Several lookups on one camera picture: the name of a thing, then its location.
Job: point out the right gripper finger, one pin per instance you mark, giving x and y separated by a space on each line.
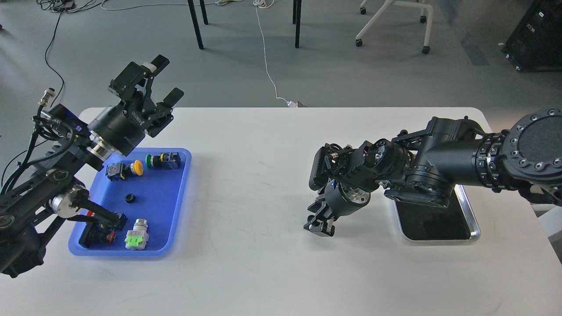
320 210
323 228

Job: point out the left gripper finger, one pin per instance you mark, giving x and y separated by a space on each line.
124 85
165 107

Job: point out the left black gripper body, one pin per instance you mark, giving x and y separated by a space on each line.
126 124

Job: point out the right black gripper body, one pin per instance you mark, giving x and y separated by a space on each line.
343 200

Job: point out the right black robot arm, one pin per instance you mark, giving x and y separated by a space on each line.
424 167

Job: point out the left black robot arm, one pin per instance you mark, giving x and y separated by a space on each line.
44 192

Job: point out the blue plastic tray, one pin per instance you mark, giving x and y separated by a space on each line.
159 195

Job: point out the silver metal tray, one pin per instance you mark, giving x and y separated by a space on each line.
431 225

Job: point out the blue green contact block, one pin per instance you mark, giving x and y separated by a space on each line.
122 219

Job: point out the white rolling chair base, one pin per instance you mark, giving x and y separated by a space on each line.
426 18

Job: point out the black equipment case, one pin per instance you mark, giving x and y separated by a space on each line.
535 44

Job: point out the yellow push button switch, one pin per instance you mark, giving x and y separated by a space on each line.
121 171

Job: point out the green push button switch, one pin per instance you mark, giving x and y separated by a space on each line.
165 160

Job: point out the red push button switch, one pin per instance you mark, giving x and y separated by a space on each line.
96 234

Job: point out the grey switch with green block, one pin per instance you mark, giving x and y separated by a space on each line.
137 238

